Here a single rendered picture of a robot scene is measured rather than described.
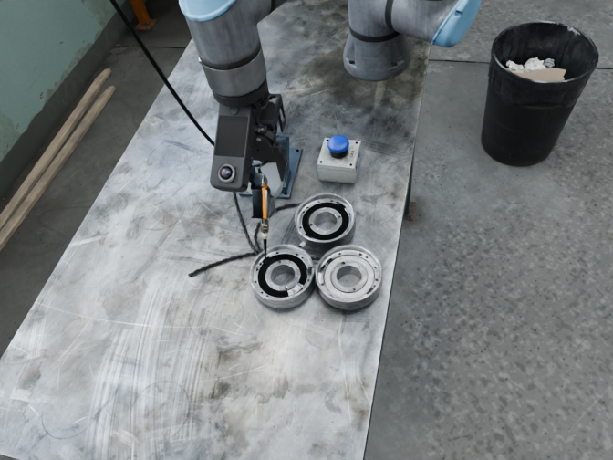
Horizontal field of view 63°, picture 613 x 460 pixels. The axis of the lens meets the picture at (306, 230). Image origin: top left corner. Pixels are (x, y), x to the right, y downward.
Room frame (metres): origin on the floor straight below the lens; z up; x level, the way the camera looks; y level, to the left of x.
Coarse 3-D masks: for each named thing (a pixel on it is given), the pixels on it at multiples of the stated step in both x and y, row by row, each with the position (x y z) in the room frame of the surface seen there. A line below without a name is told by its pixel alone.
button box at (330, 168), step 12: (324, 144) 0.68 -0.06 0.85; (360, 144) 0.67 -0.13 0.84; (324, 156) 0.65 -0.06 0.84; (336, 156) 0.64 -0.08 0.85; (348, 156) 0.64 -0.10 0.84; (360, 156) 0.67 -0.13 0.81; (324, 168) 0.63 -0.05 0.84; (336, 168) 0.62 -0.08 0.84; (348, 168) 0.61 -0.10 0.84; (324, 180) 0.63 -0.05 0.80; (336, 180) 0.62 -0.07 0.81; (348, 180) 0.62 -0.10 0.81
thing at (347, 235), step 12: (300, 204) 0.55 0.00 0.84; (312, 204) 0.56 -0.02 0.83; (348, 204) 0.54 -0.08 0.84; (300, 216) 0.54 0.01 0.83; (312, 216) 0.53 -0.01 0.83; (324, 216) 0.54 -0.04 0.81; (336, 216) 0.52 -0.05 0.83; (348, 216) 0.52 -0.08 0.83; (312, 228) 0.51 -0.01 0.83; (336, 228) 0.50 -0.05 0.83; (348, 228) 0.49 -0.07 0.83; (312, 240) 0.48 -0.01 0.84; (324, 240) 0.47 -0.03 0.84; (336, 240) 0.47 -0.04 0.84; (348, 240) 0.48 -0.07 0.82
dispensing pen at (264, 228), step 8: (264, 176) 0.53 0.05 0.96; (264, 184) 0.52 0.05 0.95; (256, 192) 0.51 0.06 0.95; (256, 200) 0.50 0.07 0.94; (256, 208) 0.49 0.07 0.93; (256, 216) 0.49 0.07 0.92; (264, 224) 0.49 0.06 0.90; (264, 232) 0.48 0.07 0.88; (264, 240) 0.47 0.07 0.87; (264, 248) 0.47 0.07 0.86
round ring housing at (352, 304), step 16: (336, 256) 0.44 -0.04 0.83; (368, 256) 0.43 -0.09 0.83; (336, 272) 0.41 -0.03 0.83; (352, 272) 0.42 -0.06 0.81; (320, 288) 0.38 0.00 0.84; (336, 288) 0.39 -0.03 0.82; (352, 288) 0.38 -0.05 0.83; (336, 304) 0.36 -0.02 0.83; (352, 304) 0.35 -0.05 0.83; (368, 304) 0.35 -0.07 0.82
